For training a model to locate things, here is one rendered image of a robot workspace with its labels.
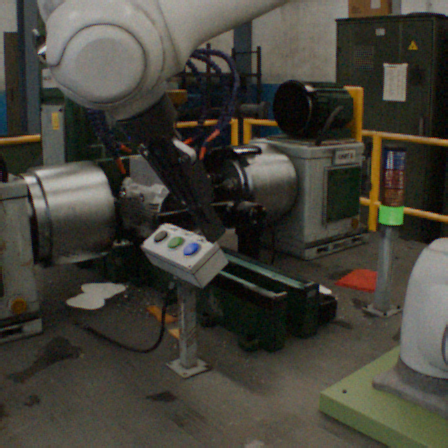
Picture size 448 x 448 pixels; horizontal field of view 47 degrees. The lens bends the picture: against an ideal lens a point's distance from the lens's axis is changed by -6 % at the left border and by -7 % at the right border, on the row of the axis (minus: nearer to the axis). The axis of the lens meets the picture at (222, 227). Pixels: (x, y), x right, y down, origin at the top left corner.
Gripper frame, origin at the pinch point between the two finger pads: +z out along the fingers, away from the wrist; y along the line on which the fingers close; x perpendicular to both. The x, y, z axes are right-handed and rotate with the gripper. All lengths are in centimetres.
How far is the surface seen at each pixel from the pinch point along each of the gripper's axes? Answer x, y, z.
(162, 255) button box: 3.3, 17.4, 10.5
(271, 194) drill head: -45, 51, 42
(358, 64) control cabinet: -303, 233, 144
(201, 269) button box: 1.7, 8.5, 12.2
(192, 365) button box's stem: 11.8, 15.6, 33.1
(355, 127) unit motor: -95, 58, 53
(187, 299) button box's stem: 4.7, 15.7, 20.3
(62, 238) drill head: 11, 51, 10
